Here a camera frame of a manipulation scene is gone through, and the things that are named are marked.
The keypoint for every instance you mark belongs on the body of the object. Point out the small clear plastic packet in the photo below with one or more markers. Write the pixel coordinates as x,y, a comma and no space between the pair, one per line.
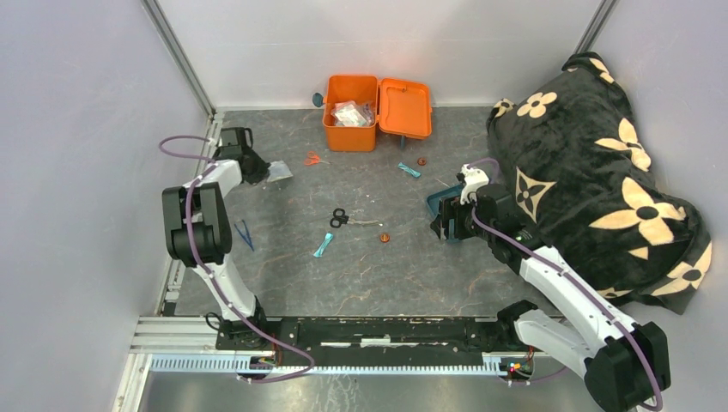
277,171

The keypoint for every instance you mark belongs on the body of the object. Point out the orange handled small scissors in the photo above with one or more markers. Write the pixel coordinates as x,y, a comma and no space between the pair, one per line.
312,158

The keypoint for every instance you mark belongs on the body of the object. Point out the teal sachet by gauze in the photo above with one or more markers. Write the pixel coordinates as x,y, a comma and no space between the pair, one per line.
322,247

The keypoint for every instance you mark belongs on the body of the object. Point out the teal sachet near gloves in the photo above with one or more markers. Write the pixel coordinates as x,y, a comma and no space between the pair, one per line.
409,170

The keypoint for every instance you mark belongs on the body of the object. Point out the orange medicine kit box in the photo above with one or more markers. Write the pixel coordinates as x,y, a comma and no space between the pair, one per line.
399,108

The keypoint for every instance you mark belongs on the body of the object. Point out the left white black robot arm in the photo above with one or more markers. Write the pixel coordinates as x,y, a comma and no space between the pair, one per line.
198,233

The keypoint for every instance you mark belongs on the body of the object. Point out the blue tweezers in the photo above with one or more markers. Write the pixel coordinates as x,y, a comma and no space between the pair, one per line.
243,231

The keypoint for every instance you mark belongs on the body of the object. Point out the black floral blanket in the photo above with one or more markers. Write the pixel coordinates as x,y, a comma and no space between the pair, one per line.
571,157

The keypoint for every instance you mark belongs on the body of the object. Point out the black mounting base rail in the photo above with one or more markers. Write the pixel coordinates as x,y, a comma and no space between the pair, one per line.
369,342

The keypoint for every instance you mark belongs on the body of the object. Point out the black handled scissors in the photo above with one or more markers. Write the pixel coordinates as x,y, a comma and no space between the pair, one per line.
340,218

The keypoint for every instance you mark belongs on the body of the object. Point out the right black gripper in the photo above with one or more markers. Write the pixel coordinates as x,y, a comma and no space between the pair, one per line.
451,208

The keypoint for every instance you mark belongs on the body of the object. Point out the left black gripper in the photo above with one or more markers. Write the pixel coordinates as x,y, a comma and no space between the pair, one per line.
262,167

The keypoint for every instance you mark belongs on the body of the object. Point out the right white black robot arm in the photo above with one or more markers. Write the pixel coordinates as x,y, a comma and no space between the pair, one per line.
623,364

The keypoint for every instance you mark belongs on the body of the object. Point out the teal plastic tray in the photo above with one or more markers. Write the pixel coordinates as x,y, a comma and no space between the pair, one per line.
451,195

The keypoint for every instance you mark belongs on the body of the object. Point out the teal knob behind box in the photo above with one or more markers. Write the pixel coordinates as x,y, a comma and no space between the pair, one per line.
318,100

